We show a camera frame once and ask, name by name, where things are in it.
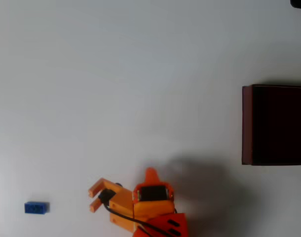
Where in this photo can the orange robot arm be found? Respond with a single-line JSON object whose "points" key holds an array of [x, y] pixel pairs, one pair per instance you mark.
{"points": [[175, 222]]}

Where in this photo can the black camera module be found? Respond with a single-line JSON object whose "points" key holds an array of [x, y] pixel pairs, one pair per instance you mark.
{"points": [[106, 195]]}

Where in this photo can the dark red box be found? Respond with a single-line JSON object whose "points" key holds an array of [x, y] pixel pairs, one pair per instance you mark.
{"points": [[276, 126]]}

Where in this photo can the black object at corner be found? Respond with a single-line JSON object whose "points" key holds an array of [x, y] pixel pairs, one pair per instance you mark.
{"points": [[300, 3]]}

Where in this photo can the blue lego brick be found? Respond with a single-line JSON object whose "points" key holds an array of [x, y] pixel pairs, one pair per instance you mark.
{"points": [[36, 208]]}

